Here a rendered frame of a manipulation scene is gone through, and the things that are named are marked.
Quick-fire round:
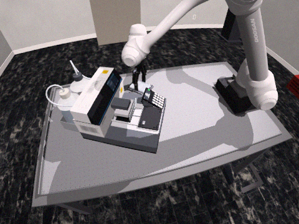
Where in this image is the white plastic bottle with cream cap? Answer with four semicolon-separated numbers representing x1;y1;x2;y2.
57;88;79;124

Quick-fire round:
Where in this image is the white plastic bottle with black cap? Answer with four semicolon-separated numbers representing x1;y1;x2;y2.
70;72;90;95

